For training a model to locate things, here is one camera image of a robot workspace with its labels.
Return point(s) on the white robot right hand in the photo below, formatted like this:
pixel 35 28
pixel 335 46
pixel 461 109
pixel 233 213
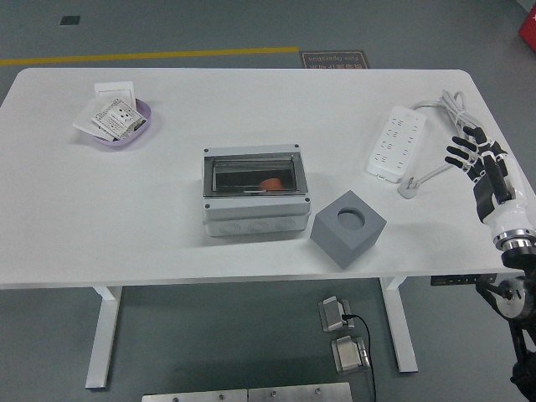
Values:
pixel 508 201

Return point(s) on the orange cylinder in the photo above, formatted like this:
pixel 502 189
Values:
pixel 271 184

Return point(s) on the grey electrical box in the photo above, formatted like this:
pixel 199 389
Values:
pixel 251 209

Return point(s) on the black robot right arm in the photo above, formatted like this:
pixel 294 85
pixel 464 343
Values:
pixel 519 257

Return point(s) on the grey cube with round hole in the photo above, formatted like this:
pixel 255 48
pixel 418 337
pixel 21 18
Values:
pixel 335 243

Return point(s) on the white power strip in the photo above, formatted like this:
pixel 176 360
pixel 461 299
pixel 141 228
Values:
pixel 395 142

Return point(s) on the white table leg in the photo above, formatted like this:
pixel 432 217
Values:
pixel 102 335
pixel 404 335

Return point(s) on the red object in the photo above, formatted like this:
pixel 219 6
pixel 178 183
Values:
pixel 528 25

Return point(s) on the silver foot pedal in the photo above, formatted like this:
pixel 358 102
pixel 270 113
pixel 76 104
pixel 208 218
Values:
pixel 333 314
pixel 347 356

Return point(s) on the brown floor sign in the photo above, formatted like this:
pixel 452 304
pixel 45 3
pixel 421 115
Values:
pixel 335 59

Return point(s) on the grey metal plate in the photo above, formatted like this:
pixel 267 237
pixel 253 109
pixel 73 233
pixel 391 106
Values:
pixel 297 393
pixel 192 396

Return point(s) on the purple plastic tray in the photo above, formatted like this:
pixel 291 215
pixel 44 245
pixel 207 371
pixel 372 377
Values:
pixel 125 142

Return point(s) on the white socket plate, printed label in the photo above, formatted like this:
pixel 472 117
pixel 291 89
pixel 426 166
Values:
pixel 117 117

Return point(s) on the dark floor hatch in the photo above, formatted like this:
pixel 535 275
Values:
pixel 70 20

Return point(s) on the plain white switch plate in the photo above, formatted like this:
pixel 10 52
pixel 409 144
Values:
pixel 113 90

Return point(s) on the white wall plate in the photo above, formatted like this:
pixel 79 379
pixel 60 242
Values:
pixel 84 121

